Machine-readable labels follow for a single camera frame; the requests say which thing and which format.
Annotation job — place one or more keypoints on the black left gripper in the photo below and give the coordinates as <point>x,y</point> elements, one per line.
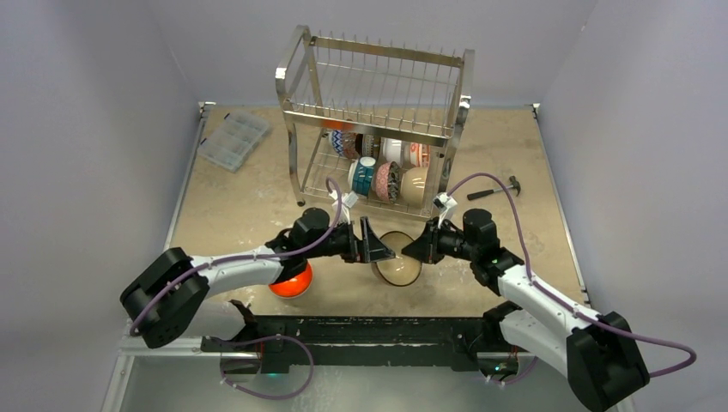
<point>372,249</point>

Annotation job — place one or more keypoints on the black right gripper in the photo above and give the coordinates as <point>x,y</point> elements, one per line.
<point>431,243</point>

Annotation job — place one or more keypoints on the tan glossy dark-rimmed bowl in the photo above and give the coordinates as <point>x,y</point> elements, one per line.
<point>402,270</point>

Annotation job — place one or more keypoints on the black white floral bowl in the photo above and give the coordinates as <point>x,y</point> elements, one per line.
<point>387,182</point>

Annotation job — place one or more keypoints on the red orange bowl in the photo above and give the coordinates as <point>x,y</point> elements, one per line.
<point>295,286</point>

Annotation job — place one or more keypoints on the orange floral patterned bowl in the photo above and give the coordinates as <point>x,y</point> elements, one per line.
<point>419,154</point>

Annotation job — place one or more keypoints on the stainless steel dish rack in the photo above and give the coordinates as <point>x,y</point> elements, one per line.
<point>327,83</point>

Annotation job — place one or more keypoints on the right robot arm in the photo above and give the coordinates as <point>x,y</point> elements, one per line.
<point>594,352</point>

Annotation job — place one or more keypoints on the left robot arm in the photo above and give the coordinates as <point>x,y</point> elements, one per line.
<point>165,298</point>

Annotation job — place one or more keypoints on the clear plastic organizer box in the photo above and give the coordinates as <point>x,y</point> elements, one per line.
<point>234,140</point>

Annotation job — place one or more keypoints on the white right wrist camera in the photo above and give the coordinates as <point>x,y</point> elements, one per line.
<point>446,205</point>

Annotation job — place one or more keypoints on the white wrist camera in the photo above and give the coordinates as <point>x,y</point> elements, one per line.
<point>342,205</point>
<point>446,205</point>

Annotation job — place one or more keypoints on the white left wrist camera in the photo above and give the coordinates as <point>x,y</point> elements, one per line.
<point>342,205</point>

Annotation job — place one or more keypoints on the black handled claw hammer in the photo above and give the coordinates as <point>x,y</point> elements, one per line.
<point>514,184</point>

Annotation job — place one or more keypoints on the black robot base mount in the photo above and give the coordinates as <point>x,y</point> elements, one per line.
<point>452,342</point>

